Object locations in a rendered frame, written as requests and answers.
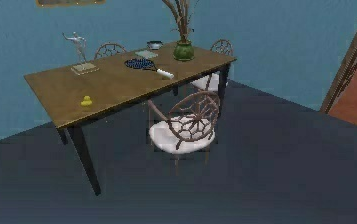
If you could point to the brown lattice chair white seat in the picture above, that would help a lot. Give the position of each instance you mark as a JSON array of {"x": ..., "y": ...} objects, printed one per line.
[
  {"x": 215, "y": 77},
  {"x": 108, "y": 50},
  {"x": 190, "y": 124}
]

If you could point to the green vase with dry plant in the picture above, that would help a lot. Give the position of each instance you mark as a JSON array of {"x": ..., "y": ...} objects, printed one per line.
[{"x": 183, "y": 46}]

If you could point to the pale green flat cloth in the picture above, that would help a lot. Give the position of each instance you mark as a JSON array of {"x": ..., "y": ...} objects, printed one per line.
[{"x": 146, "y": 53}]

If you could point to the dark bowl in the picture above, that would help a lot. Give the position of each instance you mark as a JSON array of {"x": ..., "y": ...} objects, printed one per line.
[{"x": 154, "y": 44}]

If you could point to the brown wooden table black legs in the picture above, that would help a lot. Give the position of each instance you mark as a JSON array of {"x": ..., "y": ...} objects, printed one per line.
[{"x": 99, "y": 87}]

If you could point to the small yellow round object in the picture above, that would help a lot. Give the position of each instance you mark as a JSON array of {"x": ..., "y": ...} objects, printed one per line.
[{"x": 86, "y": 101}]

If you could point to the silver figure statue on base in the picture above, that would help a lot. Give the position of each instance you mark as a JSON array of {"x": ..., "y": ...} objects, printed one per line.
[{"x": 80, "y": 53}]

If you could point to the brown wooden room door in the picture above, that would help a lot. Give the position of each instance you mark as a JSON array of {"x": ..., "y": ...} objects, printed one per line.
[{"x": 347, "y": 66}]

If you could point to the framed picture gold frame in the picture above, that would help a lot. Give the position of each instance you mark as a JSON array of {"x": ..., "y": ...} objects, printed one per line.
[{"x": 69, "y": 2}]

